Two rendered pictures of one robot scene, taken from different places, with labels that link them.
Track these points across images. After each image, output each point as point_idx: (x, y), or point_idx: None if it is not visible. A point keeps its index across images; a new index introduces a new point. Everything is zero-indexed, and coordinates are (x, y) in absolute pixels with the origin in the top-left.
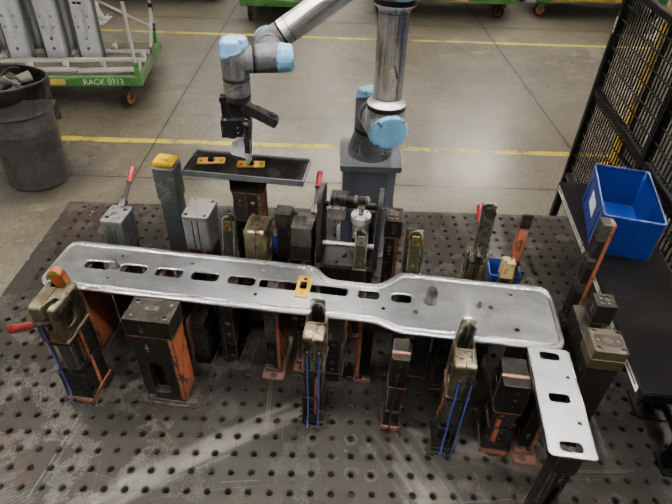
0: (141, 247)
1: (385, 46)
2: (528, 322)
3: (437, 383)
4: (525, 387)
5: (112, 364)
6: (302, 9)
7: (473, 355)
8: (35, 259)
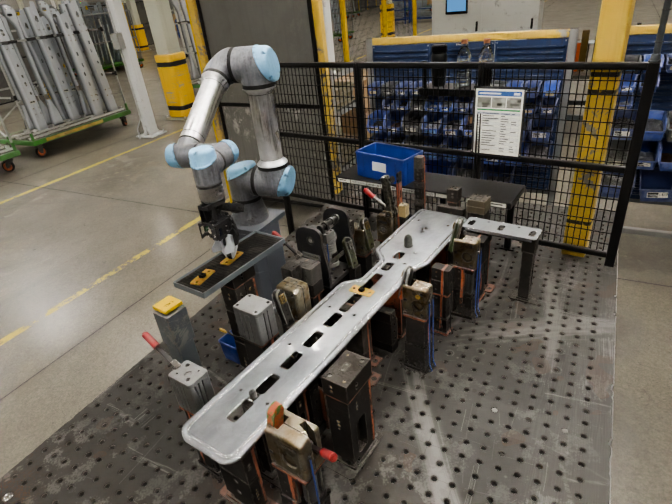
0: (239, 374)
1: (269, 118)
2: (444, 221)
3: None
4: (486, 237)
5: None
6: (201, 116)
7: (470, 236)
8: None
